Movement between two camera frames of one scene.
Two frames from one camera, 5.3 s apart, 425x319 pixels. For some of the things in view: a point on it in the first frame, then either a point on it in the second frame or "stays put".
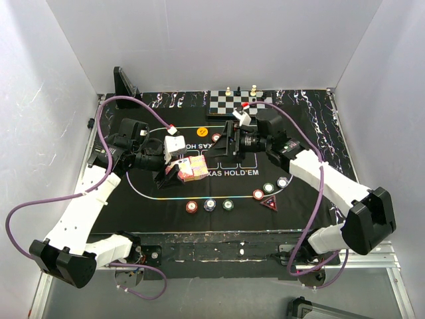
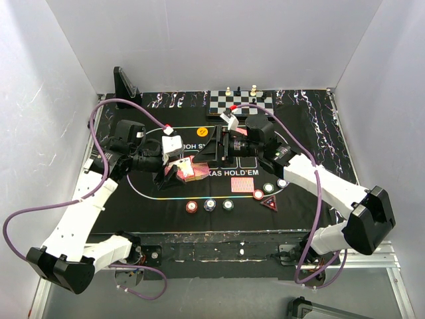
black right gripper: x=222 y=147 → x=213 y=153
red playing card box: x=184 y=166 stays put
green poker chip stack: x=228 y=205 stays put
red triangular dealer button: x=271 y=202 stays put
